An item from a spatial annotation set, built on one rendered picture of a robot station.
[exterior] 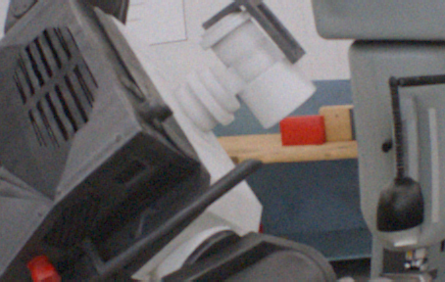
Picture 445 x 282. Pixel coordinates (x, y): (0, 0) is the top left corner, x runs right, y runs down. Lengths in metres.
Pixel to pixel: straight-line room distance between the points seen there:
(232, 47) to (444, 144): 0.42
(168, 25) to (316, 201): 1.54
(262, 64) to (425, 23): 0.33
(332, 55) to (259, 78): 4.79
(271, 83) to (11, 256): 0.32
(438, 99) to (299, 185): 4.71
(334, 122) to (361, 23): 4.05
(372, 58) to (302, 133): 4.00
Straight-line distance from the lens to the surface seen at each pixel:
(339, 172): 5.73
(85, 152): 0.69
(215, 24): 0.86
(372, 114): 1.18
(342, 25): 1.14
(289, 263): 0.79
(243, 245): 0.82
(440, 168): 1.17
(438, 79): 1.04
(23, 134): 0.74
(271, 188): 5.90
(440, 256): 1.70
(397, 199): 1.01
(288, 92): 0.86
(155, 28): 6.08
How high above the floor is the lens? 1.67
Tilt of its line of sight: 8 degrees down
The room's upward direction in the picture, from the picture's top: 6 degrees counter-clockwise
